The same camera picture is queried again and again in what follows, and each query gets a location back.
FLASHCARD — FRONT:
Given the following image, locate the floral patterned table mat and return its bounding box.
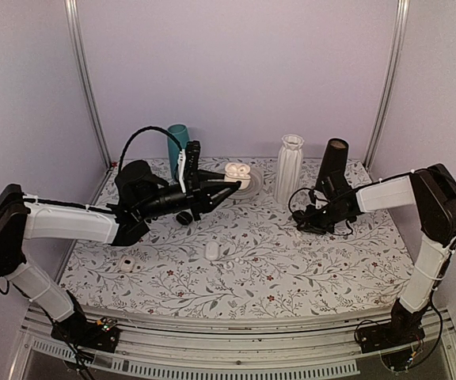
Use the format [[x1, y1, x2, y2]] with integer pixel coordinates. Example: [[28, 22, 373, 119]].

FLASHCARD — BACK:
[[59, 158, 412, 320]]

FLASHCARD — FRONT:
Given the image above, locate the aluminium front rail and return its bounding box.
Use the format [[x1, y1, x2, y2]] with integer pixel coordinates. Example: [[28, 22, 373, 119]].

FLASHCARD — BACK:
[[9, 304, 456, 380]]

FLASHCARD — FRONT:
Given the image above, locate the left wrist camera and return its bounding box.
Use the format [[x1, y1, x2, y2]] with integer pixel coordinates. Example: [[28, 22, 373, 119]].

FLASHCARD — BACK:
[[175, 140, 201, 191]]

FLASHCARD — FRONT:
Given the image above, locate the teal cup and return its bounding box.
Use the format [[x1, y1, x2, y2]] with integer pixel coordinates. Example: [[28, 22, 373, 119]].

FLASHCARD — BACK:
[[168, 124, 189, 180]]

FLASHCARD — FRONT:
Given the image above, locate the small black earbud case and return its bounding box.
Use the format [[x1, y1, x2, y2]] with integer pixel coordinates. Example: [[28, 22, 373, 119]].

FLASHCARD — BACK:
[[176, 211, 193, 226]]

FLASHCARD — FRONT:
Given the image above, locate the grey spiral plate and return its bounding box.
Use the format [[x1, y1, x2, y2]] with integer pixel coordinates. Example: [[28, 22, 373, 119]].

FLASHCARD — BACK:
[[229, 166, 264, 200]]

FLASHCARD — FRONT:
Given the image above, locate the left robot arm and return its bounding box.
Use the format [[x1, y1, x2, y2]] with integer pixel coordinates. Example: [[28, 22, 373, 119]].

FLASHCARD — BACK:
[[0, 160, 241, 344]]

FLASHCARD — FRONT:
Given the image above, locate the black earbud case gold trim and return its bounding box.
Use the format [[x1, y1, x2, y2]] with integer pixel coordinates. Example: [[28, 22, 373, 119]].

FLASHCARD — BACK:
[[292, 210, 306, 222]]

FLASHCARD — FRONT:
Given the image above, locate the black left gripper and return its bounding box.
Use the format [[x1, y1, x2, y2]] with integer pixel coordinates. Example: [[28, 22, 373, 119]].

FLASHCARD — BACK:
[[138, 169, 238, 220]]

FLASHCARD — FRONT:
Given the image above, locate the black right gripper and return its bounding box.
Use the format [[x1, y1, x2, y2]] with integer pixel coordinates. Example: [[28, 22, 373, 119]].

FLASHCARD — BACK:
[[298, 202, 349, 235]]

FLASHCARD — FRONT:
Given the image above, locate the beige earbud charging case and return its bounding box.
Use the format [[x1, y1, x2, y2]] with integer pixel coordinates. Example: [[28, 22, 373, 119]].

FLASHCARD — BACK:
[[224, 162, 251, 190]]

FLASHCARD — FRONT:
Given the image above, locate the white open earbud case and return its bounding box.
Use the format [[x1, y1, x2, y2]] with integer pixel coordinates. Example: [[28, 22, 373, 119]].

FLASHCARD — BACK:
[[119, 256, 135, 272]]

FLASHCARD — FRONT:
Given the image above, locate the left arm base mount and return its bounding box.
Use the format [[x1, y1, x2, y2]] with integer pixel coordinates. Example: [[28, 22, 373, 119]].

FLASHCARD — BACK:
[[51, 310, 120, 353]]

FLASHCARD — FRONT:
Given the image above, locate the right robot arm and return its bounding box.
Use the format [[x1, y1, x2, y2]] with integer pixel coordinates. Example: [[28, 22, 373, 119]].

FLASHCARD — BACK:
[[291, 163, 456, 345]]

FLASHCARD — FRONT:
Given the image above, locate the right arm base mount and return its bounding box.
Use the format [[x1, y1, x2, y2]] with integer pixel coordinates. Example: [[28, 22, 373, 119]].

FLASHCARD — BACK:
[[354, 300, 428, 372]]

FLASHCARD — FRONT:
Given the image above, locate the white ribbed vase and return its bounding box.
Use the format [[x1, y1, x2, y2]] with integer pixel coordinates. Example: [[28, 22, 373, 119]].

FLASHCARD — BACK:
[[274, 134, 305, 204]]

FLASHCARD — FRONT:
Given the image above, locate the right aluminium frame post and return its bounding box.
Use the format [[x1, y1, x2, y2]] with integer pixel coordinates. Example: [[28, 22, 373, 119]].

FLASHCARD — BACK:
[[363, 0, 410, 171]]

